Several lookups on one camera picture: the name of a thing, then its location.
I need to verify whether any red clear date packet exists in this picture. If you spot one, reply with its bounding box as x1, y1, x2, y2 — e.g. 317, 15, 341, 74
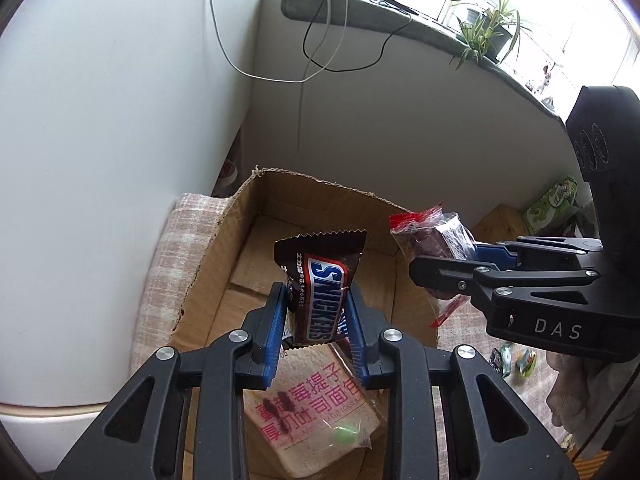
387, 202, 478, 330

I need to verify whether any Snickers bar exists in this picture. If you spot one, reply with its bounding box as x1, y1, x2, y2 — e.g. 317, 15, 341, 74
273, 230, 367, 346

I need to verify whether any green candy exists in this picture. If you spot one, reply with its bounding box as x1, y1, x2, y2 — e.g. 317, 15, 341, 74
328, 422, 371, 448

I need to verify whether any green tissue box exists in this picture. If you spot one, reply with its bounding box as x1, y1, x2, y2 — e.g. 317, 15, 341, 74
522, 177, 578, 235

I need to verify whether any teal wrapped mint candy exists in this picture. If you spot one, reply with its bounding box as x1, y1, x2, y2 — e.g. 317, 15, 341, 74
515, 348, 537, 379

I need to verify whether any black white patterned candy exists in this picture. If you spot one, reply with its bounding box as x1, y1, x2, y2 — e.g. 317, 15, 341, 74
489, 348, 510, 377

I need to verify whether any packaged toast bread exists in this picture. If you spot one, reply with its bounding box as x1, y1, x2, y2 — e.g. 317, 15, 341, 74
243, 344, 386, 479

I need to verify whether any brown cardboard box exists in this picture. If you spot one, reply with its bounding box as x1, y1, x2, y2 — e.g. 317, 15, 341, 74
167, 164, 442, 480

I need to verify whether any green potted plant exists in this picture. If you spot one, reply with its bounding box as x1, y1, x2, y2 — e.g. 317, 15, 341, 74
451, 0, 530, 70

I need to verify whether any pink plaid cushion cover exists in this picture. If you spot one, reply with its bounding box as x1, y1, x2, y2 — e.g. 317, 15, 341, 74
130, 193, 230, 373

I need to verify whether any black cable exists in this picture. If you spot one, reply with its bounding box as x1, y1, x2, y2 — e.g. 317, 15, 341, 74
300, 0, 421, 74

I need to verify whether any white cable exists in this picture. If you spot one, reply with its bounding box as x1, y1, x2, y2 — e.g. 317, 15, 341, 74
207, 0, 352, 154

